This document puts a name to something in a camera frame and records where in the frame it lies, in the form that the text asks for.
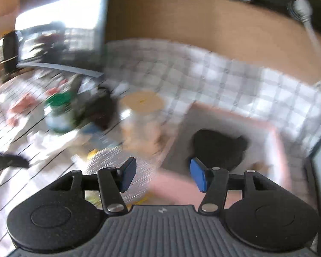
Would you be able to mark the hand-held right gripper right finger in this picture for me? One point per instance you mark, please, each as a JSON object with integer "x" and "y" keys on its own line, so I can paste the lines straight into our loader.
{"x": 198, "y": 175}

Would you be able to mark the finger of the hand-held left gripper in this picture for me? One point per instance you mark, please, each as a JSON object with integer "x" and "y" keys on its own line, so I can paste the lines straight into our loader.
{"x": 8, "y": 160}

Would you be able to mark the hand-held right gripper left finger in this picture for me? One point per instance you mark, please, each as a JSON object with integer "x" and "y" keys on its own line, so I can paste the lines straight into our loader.
{"x": 127, "y": 172}

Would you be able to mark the pink cardboard box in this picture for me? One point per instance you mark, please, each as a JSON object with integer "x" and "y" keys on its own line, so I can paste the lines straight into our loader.
{"x": 277, "y": 150}

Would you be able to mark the silver foil packet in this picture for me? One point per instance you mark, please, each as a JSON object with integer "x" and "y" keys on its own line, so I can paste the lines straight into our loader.
{"x": 115, "y": 163}

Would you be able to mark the black cloth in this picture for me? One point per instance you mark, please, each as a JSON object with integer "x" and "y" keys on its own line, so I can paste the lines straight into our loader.
{"x": 216, "y": 150}

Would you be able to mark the red packet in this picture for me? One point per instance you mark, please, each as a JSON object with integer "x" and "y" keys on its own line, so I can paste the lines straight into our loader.
{"x": 18, "y": 109}

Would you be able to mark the glass jar with wooden lid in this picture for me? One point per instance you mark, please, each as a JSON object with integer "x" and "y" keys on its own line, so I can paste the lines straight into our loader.
{"x": 141, "y": 117}

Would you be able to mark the dark cloth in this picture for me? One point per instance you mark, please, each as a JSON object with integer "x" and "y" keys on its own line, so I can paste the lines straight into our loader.
{"x": 103, "y": 109}

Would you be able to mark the white bottle with green lid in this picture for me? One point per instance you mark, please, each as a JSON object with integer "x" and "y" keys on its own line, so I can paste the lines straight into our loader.
{"x": 58, "y": 112}

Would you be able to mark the plaid bed sheet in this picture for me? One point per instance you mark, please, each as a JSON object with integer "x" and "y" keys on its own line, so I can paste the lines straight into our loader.
{"x": 203, "y": 69}

